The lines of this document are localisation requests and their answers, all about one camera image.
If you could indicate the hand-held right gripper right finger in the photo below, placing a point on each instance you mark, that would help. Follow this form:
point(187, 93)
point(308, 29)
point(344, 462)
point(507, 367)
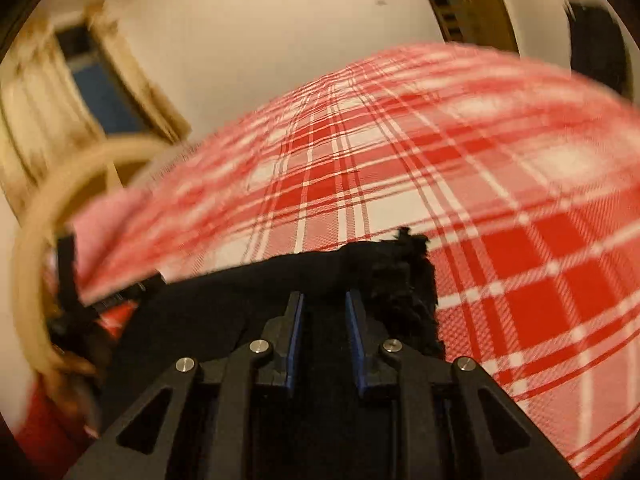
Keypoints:
point(356, 345)

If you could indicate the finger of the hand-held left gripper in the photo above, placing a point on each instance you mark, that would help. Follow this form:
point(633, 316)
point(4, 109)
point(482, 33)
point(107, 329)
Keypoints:
point(125, 297)

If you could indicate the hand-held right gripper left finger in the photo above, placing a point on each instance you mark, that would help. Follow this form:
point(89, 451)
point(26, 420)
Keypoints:
point(295, 345)

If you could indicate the black pants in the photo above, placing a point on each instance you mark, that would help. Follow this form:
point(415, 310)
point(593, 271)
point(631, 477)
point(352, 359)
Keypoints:
point(320, 272)

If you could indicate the person's left hand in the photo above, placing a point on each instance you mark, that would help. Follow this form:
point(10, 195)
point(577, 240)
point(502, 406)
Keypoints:
point(75, 375)

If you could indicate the cream round headboard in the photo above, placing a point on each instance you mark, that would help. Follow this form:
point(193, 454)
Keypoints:
point(30, 270)

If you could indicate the pink folded blanket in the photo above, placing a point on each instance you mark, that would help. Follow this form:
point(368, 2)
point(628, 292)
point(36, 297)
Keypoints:
point(110, 230)

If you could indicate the bed with red plaid sheet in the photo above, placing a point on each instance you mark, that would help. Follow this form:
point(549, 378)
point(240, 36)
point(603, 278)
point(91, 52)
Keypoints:
point(450, 200)

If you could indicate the wide cream patterned curtain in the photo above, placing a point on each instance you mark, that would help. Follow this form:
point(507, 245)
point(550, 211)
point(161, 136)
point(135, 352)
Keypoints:
point(35, 110)

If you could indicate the window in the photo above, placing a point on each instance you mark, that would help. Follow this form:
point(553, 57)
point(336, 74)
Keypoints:
point(100, 85)

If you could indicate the narrow cream patterned curtain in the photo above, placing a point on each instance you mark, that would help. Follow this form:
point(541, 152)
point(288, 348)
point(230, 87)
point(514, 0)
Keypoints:
point(135, 75)

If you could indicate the wooden door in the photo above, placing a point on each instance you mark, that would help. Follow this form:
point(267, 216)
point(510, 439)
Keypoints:
point(475, 5)

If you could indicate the black hanging bag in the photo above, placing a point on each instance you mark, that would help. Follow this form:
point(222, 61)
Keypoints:
point(597, 50)

